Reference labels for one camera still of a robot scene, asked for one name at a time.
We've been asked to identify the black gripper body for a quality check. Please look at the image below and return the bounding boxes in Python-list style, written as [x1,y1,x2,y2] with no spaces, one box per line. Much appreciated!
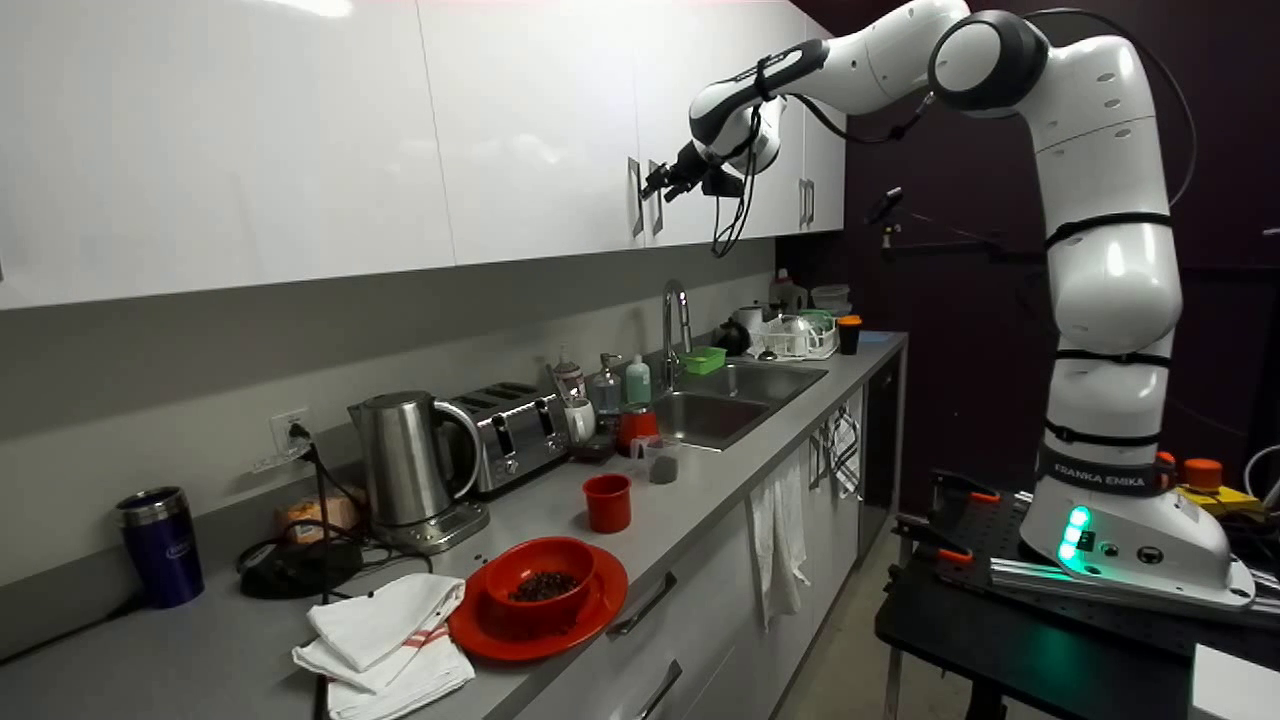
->
[668,126,751,190]

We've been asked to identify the white base cabinets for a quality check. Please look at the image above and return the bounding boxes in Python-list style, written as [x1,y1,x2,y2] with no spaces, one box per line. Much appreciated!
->
[510,349,912,720]

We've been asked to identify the green dish soap bottle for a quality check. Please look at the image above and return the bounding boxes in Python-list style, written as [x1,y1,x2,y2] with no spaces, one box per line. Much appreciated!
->
[620,349,658,412]

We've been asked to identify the white hanging towel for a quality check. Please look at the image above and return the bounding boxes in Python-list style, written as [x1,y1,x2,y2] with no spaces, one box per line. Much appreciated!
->
[738,459,815,631]

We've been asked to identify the black robot table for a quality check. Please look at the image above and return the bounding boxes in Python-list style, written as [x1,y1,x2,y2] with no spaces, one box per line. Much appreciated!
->
[871,465,1280,720]

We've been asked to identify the red plate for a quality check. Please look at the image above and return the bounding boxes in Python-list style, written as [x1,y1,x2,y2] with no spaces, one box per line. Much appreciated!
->
[442,535,636,667]

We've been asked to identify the white wall cabinet door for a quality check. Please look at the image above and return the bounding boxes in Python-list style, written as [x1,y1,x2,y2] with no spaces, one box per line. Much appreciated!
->
[0,0,458,316]
[622,0,754,250]
[805,93,850,241]
[416,0,649,269]
[735,0,815,246]

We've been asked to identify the orange yellow emergency button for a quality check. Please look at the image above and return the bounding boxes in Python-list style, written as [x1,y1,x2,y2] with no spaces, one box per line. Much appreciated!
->
[1175,450,1262,518]

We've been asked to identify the orange moka pot base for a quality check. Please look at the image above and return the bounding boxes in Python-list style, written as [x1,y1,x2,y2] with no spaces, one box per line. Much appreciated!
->
[613,405,663,459]

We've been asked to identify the red cup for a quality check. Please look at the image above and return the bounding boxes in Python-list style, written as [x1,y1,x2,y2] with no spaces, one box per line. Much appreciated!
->
[578,468,636,539]

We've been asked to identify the green sponge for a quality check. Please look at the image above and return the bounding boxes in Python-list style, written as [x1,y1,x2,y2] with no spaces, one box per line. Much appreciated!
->
[678,345,732,378]

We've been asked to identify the clear blue soap dispenser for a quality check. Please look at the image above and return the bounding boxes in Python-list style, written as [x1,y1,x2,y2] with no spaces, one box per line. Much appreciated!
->
[586,349,629,418]

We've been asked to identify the red bowl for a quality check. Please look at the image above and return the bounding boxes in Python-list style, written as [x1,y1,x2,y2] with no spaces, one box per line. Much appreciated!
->
[472,533,600,620]

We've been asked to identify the dark blue travel mug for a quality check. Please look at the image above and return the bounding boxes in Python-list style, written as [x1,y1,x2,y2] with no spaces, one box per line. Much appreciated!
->
[113,484,207,612]

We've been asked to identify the metal drawer handle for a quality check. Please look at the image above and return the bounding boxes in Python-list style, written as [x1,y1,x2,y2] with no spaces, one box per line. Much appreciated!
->
[602,568,682,638]
[636,657,688,720]

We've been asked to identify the patterned hanging towel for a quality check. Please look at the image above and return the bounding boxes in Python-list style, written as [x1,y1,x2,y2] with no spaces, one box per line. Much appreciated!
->
[818,395,871,506]

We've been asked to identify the stainless steel electric kettle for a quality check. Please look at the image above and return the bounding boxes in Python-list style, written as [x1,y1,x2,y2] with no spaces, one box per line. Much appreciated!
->
[344,388,490,561]

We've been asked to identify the black coiled power cord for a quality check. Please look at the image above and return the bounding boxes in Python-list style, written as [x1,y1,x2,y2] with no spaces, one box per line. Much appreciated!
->
[233,518,367,605]

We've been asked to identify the silver four slot toaster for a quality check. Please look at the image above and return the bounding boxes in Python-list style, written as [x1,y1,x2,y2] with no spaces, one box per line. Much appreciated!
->
[449,378,577,499]

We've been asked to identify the chrome gooseneck faucet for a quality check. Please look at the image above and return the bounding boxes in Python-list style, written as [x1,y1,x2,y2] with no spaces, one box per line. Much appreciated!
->
[658,275,701,442]

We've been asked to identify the jar with orange lid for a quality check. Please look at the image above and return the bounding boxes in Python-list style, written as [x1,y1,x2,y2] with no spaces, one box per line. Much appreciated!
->
[831,307,869,360]

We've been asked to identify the white kitchen towel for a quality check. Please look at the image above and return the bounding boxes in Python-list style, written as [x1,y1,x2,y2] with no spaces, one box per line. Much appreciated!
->
[289,568,481,720]

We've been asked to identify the clear plastic cup with beans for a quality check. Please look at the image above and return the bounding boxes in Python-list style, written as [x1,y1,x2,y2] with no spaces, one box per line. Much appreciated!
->
[643,435,682,486]

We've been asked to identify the white wall outlet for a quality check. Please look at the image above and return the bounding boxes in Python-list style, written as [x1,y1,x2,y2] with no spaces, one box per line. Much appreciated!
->
[266,405,315,468]

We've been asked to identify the stainless steel sink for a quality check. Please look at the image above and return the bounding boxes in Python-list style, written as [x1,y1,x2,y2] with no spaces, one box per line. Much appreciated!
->
[652,356,831,456]

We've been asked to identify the brown round object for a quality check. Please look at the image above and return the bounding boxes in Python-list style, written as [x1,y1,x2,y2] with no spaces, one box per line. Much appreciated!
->
[274,486,367,552]

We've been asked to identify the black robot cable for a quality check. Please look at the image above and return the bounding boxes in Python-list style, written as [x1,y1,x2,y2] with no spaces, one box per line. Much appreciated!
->
[704,50,937,260]

